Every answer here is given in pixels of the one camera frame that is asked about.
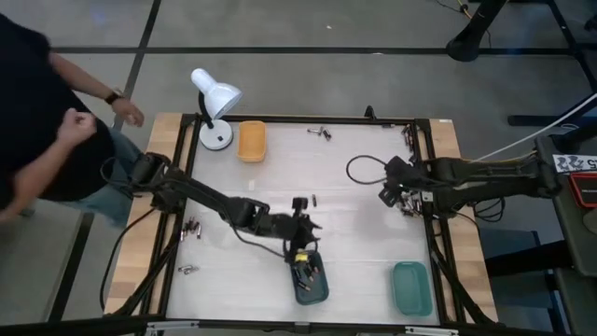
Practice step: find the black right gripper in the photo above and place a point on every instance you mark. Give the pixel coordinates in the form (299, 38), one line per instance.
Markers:
(403, 172)

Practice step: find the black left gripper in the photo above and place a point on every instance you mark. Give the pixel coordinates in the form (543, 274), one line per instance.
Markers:
(280, 226)

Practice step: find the black copper Duracell battery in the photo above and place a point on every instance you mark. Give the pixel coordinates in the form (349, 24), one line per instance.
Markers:
(316, 270)
(303, 284)
(310, 272)

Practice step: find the slate blue plastic bin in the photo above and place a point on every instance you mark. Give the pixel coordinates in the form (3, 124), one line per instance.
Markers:
(322, 295)

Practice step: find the teal plastic bin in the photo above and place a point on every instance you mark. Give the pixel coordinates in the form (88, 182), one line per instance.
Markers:
(411, 289)

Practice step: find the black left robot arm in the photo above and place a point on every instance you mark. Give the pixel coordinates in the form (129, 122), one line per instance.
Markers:
(205, 193)

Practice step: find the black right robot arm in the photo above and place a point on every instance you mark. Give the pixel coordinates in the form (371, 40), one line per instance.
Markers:
(490, 175)

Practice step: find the black clamp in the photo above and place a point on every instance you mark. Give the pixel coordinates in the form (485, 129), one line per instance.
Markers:
(370, 112)

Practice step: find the loose screws left edge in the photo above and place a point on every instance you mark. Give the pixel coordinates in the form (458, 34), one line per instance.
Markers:
(194, 228)

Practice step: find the small screw lower left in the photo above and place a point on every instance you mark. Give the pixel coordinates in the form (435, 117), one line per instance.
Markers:
(192, 271)

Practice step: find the yellow plastic bin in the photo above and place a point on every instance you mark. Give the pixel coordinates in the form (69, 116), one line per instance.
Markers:
(252, 141)

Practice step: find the black stand pole with base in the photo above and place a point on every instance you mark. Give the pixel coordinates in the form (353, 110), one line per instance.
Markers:
(468, 44)

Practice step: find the white desk lamp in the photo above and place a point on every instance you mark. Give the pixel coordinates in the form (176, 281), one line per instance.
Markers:
(217, 95)

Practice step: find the white fiducial marker label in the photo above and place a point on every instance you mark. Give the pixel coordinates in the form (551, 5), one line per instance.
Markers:
(576, 163)

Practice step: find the dark equipment cart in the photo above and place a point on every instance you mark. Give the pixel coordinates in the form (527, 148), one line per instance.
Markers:
(578, 233)

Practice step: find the red framed device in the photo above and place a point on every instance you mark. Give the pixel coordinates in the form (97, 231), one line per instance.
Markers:
(585, 189)

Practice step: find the person's wristwatch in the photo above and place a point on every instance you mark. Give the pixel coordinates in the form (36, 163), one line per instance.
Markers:
(112, 97)

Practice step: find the black overhead crossbar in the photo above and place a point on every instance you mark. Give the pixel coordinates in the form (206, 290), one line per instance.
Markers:
(70, 326)

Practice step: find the person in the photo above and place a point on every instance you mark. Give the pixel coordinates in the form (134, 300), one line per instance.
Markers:
(28, 93)

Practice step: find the silver corner bracket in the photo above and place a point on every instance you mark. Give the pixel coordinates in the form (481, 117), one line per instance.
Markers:
(427, 196)

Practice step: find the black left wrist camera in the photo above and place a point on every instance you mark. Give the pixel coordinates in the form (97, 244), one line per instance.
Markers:
(299, 203)

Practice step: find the black table leg frame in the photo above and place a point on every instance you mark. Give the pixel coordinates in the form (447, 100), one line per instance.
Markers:
(531, 120)

